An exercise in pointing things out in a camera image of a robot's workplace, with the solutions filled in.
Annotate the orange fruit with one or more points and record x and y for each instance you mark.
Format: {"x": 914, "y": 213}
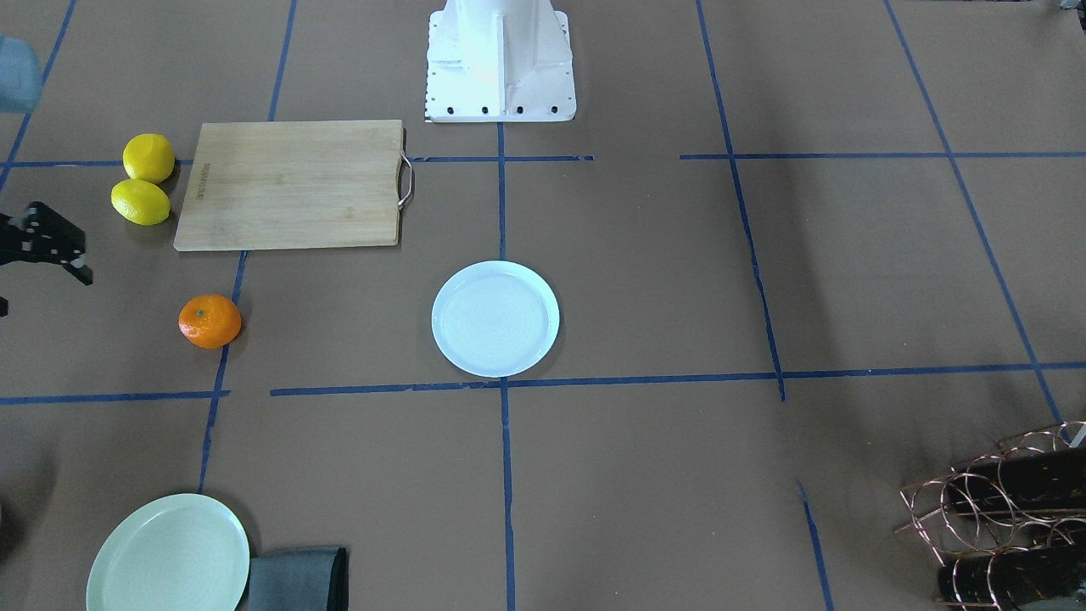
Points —
{"x": 210, "y": 321}

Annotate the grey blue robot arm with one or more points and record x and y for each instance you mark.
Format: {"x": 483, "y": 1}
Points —
{"x": 21, "y": 77}

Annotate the light blue plate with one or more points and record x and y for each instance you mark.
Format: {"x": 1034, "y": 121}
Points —
{"x": 495, "y": 319}

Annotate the light green plate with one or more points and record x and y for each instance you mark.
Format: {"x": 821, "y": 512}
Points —
{"x": 180, "y": 552}

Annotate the wooden cutting board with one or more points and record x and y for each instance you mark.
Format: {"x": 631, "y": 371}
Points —
{"x": 270, "y": 185}

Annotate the dark grey folded cloth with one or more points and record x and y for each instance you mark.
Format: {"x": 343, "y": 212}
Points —
{"x": 314, "y": 578}

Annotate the yellow lemon near board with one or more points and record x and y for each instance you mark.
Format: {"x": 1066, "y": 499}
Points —
{"x": 140, "y": 202}

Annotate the yellow lemon far side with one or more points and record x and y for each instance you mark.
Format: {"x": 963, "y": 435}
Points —
{"x": 149, "y": 157}

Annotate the dark wine bottle front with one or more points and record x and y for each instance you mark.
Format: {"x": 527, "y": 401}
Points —
{"x": 1038, "y": 579}

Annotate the dark wine bottle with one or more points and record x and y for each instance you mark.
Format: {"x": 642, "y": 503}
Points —
{"x": 1038, "y": 579}
{"x": 1040, "y": 483}

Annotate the dark wine bottle middle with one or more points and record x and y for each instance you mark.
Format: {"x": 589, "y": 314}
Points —
{"x": 1040, "y": 483}

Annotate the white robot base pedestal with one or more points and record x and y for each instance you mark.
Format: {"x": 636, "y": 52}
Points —
{"x": 499, "y": 61}

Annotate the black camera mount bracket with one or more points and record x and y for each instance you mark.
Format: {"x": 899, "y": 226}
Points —
{"x": 41, "y": 235}

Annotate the copper wire bottle rack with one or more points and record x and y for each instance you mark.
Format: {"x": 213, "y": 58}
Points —
{"x": 949, "y": 534}

